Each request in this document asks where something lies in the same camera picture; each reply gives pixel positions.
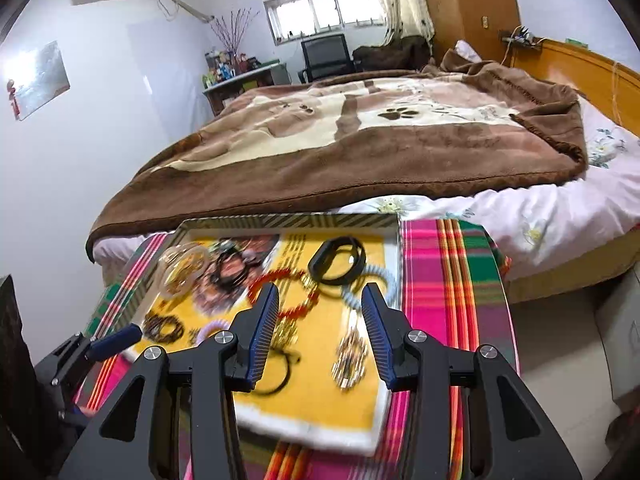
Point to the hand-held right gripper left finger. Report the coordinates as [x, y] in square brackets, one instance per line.
[265, 330]

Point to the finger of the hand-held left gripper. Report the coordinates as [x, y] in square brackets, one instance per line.
[117, 341]
[75, 415]

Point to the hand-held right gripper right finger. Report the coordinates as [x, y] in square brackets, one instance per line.
[377, 340]

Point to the black wristband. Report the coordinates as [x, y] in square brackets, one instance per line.
[350, 265]

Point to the yellow striped-rim cardboard tray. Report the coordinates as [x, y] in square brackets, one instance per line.
[310, 400]

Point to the colourful plaid cloth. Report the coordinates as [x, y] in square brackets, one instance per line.
[450, 285]

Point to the clear gold bangles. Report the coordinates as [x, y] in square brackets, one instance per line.
[182, 267]

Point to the brown paw-print blanket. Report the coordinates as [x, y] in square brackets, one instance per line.
[375, 155]

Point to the white floral bed sheet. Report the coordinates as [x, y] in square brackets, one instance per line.
[550, 225]

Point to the small desk shelf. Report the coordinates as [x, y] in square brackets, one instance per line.
[240, 85]

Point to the row of colourful desk items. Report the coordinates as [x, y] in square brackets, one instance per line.
[227, 67]

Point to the black office chair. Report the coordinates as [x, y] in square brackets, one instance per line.
[327, 55]

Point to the vase of dry branches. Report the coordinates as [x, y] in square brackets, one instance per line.
[232, 30]

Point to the white floral pillow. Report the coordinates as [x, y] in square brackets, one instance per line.
[610, 140]

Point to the window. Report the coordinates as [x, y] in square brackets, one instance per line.
[325, 10]

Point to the power strip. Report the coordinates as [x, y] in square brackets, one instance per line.
[520, 37]

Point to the wooden bed headboard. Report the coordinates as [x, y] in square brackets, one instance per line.
[580, 67]

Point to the patterned curtain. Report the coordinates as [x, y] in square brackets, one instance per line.
[400, 0]

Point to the wooden wardrobe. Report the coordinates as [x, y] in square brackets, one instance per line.
[465, 5]

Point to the green headboard item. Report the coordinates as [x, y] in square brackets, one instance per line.
[577, 40]

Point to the wall poster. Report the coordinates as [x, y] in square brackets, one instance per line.
[40, 80]

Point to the wrapped wall pipe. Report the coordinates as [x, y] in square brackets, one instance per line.
[185, 5]

